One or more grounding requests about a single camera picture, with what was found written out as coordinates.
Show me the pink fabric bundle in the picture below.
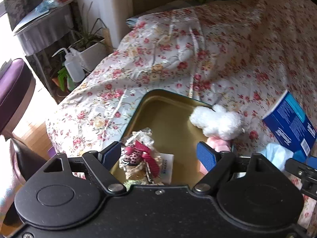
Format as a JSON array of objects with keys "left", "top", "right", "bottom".
[{"left": 196, "top": 137, "right": 232, "bottom": 175}]

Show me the light blue face mask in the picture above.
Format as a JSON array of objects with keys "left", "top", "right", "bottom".
[{"left": 259, "top": 143, "right": 294, "bottom": 171}]

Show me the leopard heart sachet with ribbon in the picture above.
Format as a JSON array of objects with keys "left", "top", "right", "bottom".
[{"left": 119, "top": 127, "right": 163, "bottom": 185}]

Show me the white fluffy plush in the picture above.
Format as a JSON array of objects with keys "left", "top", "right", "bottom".
[{"left": 189, "top": 104, "right": 244, "bottom": 141}]

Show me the white pocket tissue pack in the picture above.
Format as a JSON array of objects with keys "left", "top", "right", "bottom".
[{"left": 159, "top": 153, "right": 174, "bottom": 184}]

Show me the blue Tempo tissue pack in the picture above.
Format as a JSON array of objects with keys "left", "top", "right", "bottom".
[{"left": 262, "top": 90, "right": 316, "bottom": 163}]

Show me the gold teal metal tin tray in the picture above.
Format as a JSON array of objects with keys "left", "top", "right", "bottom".
[{"left": 121, "top": 89, "right": 212, "bottom": 187}]

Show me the small green potted plant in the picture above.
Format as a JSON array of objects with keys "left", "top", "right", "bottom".
[{"left": 52, "top": 67, "right": 75, "bottom": 96}]

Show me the white plastic squeeze bottle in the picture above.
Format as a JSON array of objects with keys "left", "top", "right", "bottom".
[{"left": 52, "top": 48, "right": 85, "bottom": 83}]

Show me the purple round stool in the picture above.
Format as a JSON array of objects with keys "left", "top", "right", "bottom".
[{"left": 1, "top": 58, "right": 35, "bottom": 133}]

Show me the floral bed cover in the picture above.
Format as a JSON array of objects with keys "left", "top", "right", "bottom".
[{"left": 46, "top": 0, "right": 317, "bottom": 236}]

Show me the white square planter with plant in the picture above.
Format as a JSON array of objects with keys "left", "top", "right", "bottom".
[{"left": 69, "top": 2, "right": 107, "bottom": 73}]

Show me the transparent acrylic side table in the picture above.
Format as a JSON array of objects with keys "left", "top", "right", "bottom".
[{"left": 13, "top": 0, "right": 77, "bottom": 103}]

